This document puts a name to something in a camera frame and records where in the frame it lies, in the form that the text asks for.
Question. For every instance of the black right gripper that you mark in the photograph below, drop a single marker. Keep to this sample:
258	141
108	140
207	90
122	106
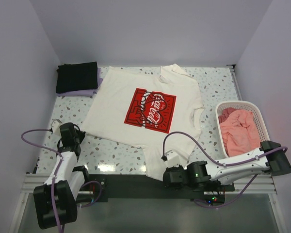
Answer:
173	169

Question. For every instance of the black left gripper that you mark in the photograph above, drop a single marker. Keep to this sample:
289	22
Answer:
81	135

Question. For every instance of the white t shirt red print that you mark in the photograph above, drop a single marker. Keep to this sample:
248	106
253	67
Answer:
156	113

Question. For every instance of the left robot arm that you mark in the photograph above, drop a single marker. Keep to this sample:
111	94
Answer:
55	199

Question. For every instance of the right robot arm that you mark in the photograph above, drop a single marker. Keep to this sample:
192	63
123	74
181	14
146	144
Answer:
218	175

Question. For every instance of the folded black t shirt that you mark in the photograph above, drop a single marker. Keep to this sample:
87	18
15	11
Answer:
76	77

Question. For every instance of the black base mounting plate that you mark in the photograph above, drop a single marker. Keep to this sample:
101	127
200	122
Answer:
142	187

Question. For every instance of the pink t shirt in basket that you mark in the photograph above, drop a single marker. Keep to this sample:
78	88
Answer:
239	132

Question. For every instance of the white plastic laundry basket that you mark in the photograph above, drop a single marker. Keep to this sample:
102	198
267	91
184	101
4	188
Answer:
238	104

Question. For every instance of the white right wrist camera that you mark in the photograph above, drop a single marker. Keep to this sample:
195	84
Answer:
172	159

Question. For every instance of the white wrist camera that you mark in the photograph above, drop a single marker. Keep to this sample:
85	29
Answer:
55	127
172	159

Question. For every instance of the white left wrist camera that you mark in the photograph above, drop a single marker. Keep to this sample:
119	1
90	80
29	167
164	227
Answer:
55	127

